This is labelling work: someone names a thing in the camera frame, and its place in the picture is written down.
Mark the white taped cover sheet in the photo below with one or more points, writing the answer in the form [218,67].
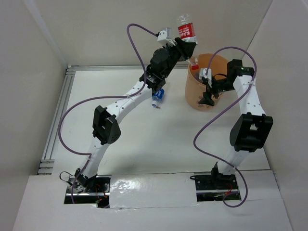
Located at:
[152,191]

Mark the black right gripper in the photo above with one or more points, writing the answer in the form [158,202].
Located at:
[207,99]

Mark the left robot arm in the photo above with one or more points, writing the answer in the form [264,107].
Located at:
[106,120]

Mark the red label clear bottle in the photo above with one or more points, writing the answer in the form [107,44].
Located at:
[187,34]

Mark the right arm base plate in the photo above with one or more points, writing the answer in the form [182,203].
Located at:
[210,188]

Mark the orange plastic bin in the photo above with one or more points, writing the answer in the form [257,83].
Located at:
[194,89]

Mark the aluminium table edge rail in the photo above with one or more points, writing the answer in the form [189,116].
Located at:
[152,140]

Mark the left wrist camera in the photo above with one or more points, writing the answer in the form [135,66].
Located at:
[164,37]

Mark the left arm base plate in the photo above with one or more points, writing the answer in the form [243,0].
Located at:
[98,194]

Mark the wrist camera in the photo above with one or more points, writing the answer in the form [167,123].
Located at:
[164,37]
[205,75]

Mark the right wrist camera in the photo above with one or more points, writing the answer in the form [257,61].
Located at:
[205,75]

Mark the blue label bottle white neck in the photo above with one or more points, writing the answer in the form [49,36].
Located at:
[158,97]

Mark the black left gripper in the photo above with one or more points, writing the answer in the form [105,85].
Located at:
[187,48]

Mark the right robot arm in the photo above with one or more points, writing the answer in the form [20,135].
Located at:
[253,126]

